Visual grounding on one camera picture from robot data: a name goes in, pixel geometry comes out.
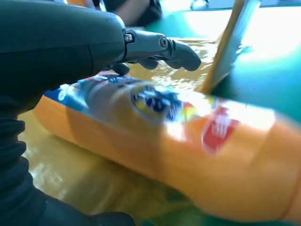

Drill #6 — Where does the person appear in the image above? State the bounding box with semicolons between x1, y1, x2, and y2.
84;0;163;28

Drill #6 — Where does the yellow taped cardboard box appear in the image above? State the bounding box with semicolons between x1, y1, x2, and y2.
17;0;262;220

